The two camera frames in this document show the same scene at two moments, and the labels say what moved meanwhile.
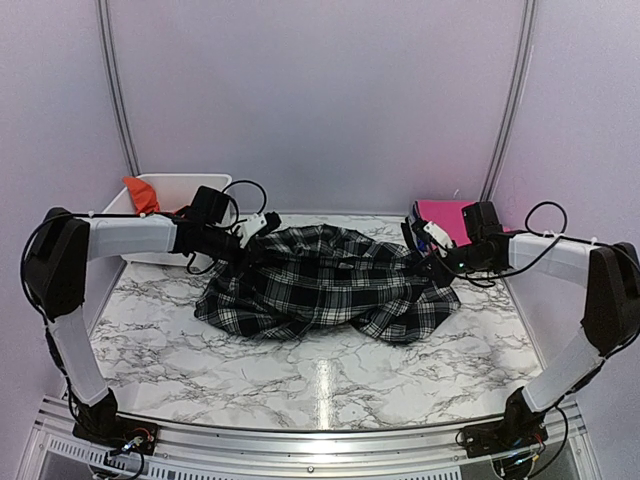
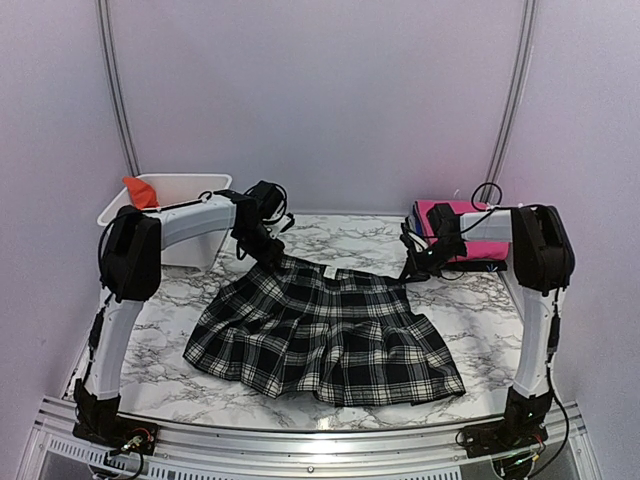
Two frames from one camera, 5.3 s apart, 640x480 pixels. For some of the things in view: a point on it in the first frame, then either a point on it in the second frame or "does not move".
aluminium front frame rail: [257, 452] does not move
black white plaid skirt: [301, 281] to [329, 336]
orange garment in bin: [143, 194] does not move
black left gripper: [246, 255] to [266, 257]
